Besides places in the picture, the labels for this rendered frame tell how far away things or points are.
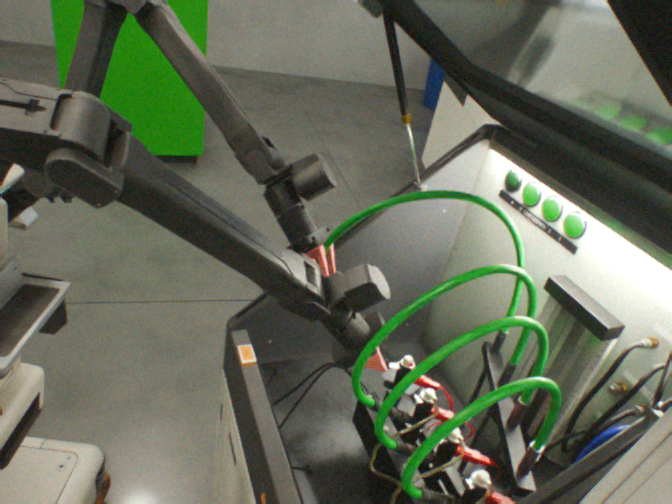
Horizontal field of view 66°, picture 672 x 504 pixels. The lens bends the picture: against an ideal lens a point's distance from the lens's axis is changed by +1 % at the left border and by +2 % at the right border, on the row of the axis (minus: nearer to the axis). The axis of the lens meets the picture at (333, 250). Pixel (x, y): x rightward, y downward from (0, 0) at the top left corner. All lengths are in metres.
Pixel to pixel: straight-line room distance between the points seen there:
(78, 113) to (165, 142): 3.59
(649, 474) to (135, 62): 3.73
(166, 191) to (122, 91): 3.43
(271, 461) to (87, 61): 0.81
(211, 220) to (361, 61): 7.04
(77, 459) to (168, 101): 2.80
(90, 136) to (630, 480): 0.68
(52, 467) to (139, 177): 1.36
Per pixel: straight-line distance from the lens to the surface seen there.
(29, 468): 1.86
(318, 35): 7.38
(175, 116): 4.10
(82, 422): 2.30
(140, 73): 3.99
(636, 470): 0.71
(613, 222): 0.93
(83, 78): 1.13
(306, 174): 0.89
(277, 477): 0.97
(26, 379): 1.35
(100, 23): 1.12
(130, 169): 0.58
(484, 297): 1.22
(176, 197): 0.61
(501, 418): 0.97
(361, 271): 0.79
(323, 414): 1.22
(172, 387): 2.37
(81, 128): 0.57
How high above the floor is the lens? 1.75
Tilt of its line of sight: 32 degrees down
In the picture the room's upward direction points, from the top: 12 degrees clockwise
